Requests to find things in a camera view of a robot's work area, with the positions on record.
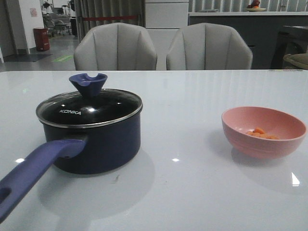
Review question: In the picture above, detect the fruit plate on counter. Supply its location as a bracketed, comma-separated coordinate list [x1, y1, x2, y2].
[246, 0, 266, 12]

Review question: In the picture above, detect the right grey upholstered chair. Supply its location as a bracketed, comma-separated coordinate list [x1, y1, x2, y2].
[166, 23, 253, 70]

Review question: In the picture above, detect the red trash bin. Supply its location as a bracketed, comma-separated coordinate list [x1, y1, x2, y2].
[33, 28, 50, 51]

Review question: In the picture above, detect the glass lid with blue knob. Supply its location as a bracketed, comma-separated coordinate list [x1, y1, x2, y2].
[36, 73, 142, 128]

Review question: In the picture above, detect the orange ham slice pile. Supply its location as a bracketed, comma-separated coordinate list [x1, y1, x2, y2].
[246, 127, 279, 140]

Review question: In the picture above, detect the pink plastic bowl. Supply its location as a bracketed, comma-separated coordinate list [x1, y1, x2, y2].
[221, 106, 308, 159]

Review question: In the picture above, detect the grey upholstered chair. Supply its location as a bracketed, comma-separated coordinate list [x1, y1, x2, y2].
[166, 23, 253, 70]
[74, 23, 157, 71]

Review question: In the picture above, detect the dark grey counter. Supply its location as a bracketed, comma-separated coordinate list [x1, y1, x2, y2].
[189, 12, 308, 69]

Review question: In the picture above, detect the olive cushion seat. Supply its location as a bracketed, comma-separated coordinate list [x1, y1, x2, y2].
[283, 53, 308, 70]

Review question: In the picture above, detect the left grey upholstered chair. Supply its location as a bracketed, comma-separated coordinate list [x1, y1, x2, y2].
[74, 23, 157, 71]

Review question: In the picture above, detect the dark blue saucepan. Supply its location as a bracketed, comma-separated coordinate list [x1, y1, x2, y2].
[0, 89, 143, 223]

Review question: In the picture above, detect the white cabinet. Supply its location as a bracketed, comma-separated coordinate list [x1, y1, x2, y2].
[145, 0, 189, 70]

